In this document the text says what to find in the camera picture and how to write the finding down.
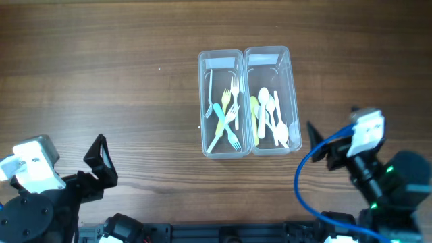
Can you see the clear white thin fork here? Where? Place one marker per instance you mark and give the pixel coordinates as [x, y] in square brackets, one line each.
[222, 128]

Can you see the clear right plastic container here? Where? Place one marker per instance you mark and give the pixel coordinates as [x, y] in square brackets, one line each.
[275, 119]

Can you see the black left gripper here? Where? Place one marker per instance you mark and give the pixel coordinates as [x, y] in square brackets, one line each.
[89, 182]

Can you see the clear plastic container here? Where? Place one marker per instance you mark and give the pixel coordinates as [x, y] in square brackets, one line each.
[226, 129]
[275, 119]

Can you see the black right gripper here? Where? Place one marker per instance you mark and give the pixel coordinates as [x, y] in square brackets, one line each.
[335, 152]

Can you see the thick white spoon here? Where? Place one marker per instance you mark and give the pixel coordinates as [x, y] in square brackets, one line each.
[257, 113]

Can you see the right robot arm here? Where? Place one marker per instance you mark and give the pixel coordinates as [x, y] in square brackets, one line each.
[393, 190]

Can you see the white fork long handle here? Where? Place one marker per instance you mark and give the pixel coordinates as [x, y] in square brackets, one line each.
[235, 90]

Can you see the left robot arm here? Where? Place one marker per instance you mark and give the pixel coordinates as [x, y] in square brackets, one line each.
[47, 206]

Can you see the light blue plastic fork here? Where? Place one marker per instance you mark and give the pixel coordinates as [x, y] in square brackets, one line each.
[226, 126]

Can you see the white spoon long handle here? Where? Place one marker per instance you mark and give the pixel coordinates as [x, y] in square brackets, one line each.
[270, 107]

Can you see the white spoon bowl down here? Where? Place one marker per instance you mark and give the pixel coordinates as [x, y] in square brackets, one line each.
[281, 127]

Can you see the white fork tines down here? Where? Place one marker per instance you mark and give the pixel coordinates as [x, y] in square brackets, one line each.
[210, 109]

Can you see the white spoon large bowl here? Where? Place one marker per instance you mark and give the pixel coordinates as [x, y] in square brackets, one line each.
[263, 98]

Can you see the clear left plastic container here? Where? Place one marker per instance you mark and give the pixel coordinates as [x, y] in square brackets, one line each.
[226, 129]

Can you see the yellow plastic fork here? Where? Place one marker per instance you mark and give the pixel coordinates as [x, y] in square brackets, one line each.
[225, 100]

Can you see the yellow plastic spoon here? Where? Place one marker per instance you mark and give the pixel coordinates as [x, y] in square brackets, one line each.
[253, 104]

